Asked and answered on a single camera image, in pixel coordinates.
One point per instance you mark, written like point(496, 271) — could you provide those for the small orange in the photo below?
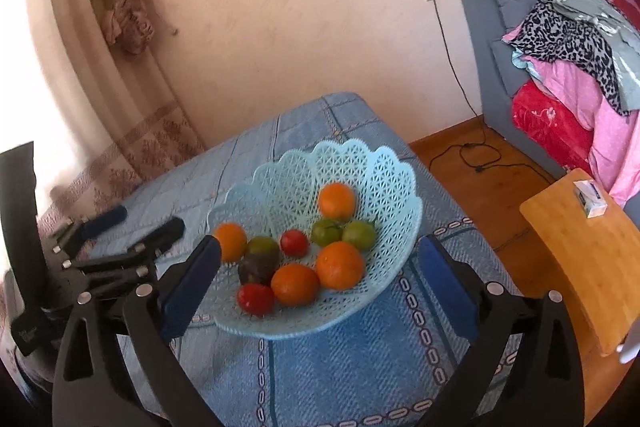
point(337, 201)
point(231, 241)

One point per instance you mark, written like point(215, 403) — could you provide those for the red tomato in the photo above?
point(294, 242)
point(256, 299)

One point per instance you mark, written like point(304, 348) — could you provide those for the teal cloth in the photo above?
point(620, 57)

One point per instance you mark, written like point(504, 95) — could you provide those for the blue patterned bedspread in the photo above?
point(325, 372)

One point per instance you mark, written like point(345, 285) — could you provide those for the bumpy mandarin orange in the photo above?
point(295, 284)

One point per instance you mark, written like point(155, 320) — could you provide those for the beige patterned curtain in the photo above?
point(100, 82)

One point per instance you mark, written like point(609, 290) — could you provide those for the red blanket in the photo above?
point(545, 122)

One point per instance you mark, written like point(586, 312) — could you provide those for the light blue plastic basket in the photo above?
point(300, 177)

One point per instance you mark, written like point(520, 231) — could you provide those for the green lime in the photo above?
point(358, 234)

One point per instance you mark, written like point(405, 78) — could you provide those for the wooden side table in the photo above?
point(575, 267)

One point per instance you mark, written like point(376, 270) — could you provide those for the grey padded sofa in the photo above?
point(485, 72)

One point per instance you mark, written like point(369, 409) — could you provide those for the green tomato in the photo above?
point(262, 245)
point(326, 231)

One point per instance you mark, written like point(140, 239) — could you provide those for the pile of clothes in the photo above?
point(615, 142)

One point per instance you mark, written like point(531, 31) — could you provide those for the small white box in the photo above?
point(590, 199)

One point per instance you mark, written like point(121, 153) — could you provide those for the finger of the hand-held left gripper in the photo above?
point(167, 232)
point(107, 217)

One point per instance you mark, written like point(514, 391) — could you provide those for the leopard print cloth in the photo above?
point(565, 32)

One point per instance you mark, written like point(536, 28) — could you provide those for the white plastic object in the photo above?
point(631, 347)

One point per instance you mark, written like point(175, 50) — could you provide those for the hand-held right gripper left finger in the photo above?
point(192, 277)

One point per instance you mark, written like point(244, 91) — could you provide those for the large orange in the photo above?
point(340, 265)

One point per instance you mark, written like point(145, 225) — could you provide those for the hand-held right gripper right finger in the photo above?
point(447, 282)

